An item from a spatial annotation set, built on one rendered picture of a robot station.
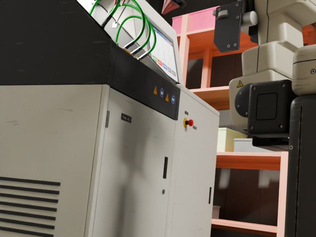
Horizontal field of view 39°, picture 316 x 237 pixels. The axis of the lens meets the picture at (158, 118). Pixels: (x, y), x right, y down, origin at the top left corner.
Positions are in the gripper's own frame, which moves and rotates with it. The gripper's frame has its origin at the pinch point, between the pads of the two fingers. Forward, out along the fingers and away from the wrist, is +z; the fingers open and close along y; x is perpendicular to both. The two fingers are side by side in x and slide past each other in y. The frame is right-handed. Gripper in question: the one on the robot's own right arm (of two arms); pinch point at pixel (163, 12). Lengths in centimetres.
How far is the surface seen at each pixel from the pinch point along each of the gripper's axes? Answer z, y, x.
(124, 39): 29.7, 31.1, -20.2
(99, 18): 32, 52, -16
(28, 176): 69, -38, 43
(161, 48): 29, 42, -60
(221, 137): 76, 41, -188
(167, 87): 26.0, -14.8, -16.8
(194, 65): 72, 172, -265
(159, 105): 32.0, -23.5, -9.6
